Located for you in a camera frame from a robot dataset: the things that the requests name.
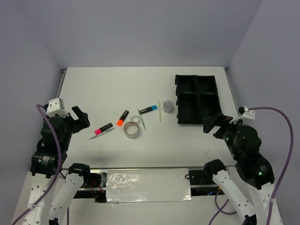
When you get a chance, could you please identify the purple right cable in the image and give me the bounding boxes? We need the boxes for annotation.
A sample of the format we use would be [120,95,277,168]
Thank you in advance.
[208,106,294,225]

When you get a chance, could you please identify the purple cable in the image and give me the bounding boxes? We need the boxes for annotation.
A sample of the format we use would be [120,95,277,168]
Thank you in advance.
[208,106,294,225]
[11,104,71,225]

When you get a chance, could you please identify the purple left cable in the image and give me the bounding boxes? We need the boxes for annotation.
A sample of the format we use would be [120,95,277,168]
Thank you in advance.
[11,104,71,225]

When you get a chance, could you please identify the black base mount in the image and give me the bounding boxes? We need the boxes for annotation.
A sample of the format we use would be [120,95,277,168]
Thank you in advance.
[74,171,107,203]
[185,167,219,197]

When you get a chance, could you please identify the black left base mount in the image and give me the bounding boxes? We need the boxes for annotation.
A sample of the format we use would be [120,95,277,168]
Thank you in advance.
[74,171,107,203]

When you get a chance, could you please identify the orange highlighter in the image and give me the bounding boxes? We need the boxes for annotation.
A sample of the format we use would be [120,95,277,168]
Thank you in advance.
[116,110,129,127]

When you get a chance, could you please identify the green thin pen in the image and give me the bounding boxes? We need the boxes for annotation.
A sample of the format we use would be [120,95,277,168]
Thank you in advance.
[137,108,147,131]

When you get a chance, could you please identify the yellow thin pen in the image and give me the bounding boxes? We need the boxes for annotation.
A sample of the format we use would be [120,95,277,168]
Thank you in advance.
[157,100,162,123]

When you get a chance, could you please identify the pink highlighter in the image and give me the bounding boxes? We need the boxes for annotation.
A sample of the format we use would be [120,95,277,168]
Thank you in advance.
[94,123,113,135]

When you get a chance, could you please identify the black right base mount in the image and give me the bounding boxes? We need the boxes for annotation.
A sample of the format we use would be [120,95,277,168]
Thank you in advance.
[185,167,219,197]

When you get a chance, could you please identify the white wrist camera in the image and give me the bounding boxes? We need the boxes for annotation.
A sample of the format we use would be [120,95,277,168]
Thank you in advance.
[46,98,69,118]
[230,106,255,124]

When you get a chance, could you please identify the black four-compartment tray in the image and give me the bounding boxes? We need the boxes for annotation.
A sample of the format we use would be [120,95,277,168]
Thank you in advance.
[175,75,222,125]

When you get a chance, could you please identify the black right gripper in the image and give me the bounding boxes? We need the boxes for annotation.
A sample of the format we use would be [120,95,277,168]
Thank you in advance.
[202,110,247,158]

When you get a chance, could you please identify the blue highlighter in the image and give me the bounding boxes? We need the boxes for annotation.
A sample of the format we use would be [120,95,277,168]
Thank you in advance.
[139,105,158,114]

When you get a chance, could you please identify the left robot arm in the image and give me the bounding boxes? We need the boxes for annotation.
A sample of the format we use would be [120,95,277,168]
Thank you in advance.
[12,100,92,225]

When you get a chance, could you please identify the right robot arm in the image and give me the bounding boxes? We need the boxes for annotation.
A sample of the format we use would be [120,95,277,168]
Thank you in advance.
[203,108,283,225]

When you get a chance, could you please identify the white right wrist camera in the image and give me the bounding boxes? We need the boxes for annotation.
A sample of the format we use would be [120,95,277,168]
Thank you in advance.
[230,106,255,124]

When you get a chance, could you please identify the small clear tape roll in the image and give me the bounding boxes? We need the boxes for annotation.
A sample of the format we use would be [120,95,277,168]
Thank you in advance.
[131,115,141,124]

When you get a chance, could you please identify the clear round pin jar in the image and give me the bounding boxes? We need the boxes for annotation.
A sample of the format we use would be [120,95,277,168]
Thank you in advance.
[163,100,174,113]

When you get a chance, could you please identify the grey thin pen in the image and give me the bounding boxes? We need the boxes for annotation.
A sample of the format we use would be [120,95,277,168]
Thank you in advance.
[89,127,115,140]

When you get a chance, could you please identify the silver foil cover plate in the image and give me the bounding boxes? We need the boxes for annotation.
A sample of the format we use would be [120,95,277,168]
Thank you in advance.
[106,168,191,203]

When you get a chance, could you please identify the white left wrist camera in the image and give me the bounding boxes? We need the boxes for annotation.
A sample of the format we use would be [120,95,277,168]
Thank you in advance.
[46,98,69,118]

